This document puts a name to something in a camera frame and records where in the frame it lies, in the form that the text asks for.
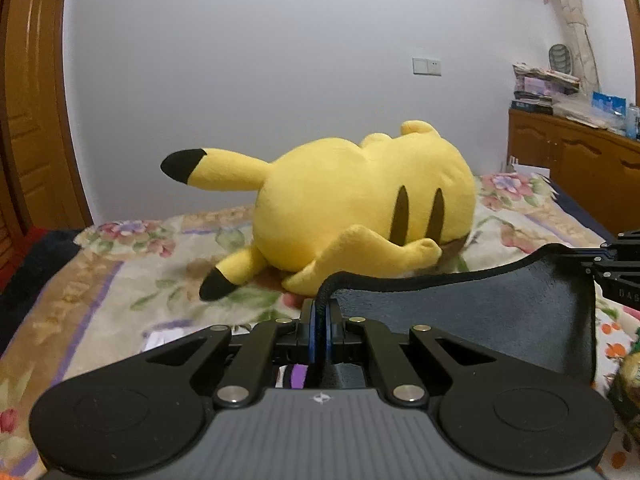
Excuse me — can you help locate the wooden door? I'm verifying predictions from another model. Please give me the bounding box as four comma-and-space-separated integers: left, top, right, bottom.
0, 0, 95, 266

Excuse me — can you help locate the stack of books and papers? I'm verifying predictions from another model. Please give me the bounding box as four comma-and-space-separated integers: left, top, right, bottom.
510, 62, 581, 115

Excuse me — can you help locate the green yellow object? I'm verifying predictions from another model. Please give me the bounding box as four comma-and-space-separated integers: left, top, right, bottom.
607, 327, 640, 428

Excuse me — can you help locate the yellow plush toy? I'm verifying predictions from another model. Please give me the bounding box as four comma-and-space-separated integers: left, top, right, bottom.
160, 120, 477, 303

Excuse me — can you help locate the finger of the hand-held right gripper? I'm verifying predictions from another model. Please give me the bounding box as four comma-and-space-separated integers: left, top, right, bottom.
593, 259, 640, 312
598, 229, 640, 263

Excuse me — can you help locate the navy bed sheet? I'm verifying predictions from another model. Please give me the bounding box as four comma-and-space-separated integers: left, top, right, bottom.
547, 177, 626, 243

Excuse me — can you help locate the floral bed blanket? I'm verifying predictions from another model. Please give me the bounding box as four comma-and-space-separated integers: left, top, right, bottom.
0, 171, 640, 480

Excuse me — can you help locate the grey hand fan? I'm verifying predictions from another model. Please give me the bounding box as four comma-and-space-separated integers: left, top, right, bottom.
548, 44, 576, 75

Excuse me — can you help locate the beige hanging cloth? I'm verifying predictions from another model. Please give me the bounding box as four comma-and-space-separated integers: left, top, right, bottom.
542, 0, 601, 92

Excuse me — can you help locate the dark grey towel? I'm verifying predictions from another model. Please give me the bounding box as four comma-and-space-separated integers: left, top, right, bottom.
316, 242, 599, 387

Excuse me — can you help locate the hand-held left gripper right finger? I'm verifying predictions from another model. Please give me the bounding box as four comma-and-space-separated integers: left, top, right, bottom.
319, 299, 498, 404

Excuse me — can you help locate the wooden cabinet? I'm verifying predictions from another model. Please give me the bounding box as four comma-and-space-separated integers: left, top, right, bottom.
507, 108, 640, 233

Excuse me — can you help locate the dark blue plush cloth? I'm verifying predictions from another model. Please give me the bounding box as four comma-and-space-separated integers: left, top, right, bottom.
0, 227, 81, 346

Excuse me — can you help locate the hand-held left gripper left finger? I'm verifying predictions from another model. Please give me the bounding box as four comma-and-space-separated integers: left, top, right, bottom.
145, 300, 318, 408

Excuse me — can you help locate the blue printed packet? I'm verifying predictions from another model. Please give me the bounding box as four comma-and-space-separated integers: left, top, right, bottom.
591, 91, 628, 133

